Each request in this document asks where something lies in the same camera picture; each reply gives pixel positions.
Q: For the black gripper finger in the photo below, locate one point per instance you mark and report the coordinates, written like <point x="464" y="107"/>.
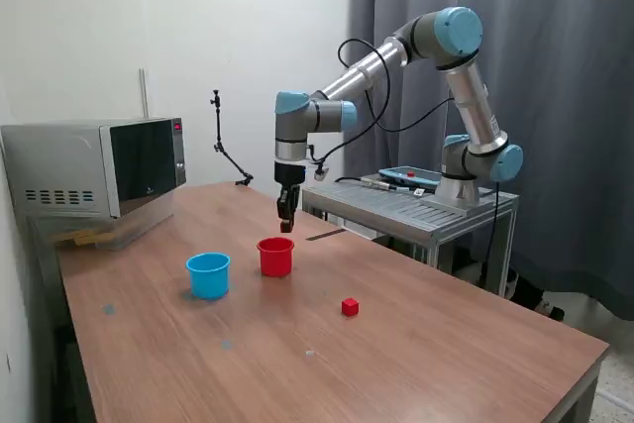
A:
<point x="281" y="207"/>
<point x="292" y="205"/>

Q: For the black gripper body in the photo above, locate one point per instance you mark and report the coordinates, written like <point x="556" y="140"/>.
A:
<point x="289" y="175"/>

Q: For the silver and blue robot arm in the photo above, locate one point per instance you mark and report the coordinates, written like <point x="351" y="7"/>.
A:
<point x="347" y="81"/>

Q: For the red plastic cup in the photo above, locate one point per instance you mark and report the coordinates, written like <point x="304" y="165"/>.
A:
<point x="275" y="262"/>

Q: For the blue plastic cup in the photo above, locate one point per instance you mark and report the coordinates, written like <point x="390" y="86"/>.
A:
<point x="208" y="279"/>

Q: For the blue teach pendant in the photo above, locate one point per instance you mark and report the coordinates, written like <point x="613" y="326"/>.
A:
<point x="421" y="176"/>

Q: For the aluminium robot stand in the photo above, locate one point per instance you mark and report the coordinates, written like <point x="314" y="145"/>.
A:
<point x="431" y="217"/>

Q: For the wooden block stack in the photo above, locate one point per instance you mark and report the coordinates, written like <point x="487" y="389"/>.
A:
<point x="79" y="237"/>

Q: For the silver microwave oven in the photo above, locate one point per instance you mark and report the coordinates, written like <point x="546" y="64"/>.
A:
<point x="64" y="165"/>

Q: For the grey curtain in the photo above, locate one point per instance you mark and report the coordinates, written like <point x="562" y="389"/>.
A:
<point x="569" y="96"/>

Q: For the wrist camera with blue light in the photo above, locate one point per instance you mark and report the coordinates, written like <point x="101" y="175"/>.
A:
<point x="320" y="173"/>

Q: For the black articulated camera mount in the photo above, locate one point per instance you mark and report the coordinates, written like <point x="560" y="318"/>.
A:
<point x="218" y="121"/>

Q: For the white wall pipe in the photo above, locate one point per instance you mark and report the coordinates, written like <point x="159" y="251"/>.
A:
<point x="143" y="96"/>

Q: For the grey table frame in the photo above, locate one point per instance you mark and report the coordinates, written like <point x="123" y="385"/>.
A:
<point x="584" y="393"/>

